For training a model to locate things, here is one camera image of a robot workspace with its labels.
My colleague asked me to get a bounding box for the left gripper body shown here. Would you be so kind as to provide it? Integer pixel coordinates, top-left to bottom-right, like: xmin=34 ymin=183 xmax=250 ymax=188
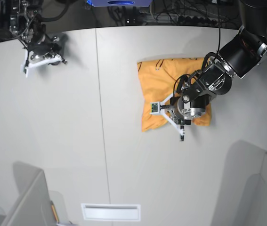
xmin=168 ymin=94 xmax=208 ymax=126

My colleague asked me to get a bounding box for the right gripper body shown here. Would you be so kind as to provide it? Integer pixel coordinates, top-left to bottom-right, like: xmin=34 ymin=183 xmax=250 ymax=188
xmin=26 ymin=35 xmax=64 ymax=66

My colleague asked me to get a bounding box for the yellow T-shirt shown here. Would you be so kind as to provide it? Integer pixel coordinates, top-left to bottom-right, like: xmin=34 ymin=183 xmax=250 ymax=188
xmin=137 ymin=57 xmax=203 ymax=132

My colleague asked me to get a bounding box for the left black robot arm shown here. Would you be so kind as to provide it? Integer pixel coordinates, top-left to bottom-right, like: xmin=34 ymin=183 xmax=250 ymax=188
xmin=166 ymin=0 xmax=267 ymax=128

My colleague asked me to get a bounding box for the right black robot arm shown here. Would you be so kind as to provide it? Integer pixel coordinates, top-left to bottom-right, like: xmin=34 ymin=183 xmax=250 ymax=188
xmin=9 ymin=0 xmax=70 ymax=72

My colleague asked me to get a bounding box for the blue purple box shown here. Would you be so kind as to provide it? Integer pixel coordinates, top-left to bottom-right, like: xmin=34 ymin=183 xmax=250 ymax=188
xmin=86 ymin=0 xmax=152 ymax=7

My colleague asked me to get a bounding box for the black power strip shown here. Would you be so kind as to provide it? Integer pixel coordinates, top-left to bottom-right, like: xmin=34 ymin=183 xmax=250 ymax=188
xmin=177 ymin=16 xmax=218 ymax=27

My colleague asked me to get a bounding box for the grey right partition panel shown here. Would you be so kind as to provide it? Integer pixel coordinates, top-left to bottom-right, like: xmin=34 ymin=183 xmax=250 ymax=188
xmin=228 ymin=145 xmax=267 ymax=226

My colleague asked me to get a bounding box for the grey partition panel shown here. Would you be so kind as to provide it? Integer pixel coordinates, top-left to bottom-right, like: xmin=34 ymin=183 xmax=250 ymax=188
xmin=0 ymin=161 xmax=77 ymax=226
xmin=228 ymin=145 xmax=267 ymax=226

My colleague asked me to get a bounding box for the grey left partition panel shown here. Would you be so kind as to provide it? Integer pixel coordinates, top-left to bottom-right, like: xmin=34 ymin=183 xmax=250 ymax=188
xmin=0 ymin=161 xmax=77 ymax=226

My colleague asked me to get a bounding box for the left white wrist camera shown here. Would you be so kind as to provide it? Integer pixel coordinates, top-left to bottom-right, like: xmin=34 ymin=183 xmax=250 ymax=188
xmin=150 ymin=93 xmax=186 ymax=142

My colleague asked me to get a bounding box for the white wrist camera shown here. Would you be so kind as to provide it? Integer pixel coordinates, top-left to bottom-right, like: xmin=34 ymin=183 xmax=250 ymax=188
xmin=150 ymin=93 xmax=186 ymax=142
xmin=20 ymin=50 xmax=68 ymax=78

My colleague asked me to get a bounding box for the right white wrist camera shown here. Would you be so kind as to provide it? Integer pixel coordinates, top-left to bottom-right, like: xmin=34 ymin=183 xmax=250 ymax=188
xmin=20 ymin=50 xmax=68 ymax=78

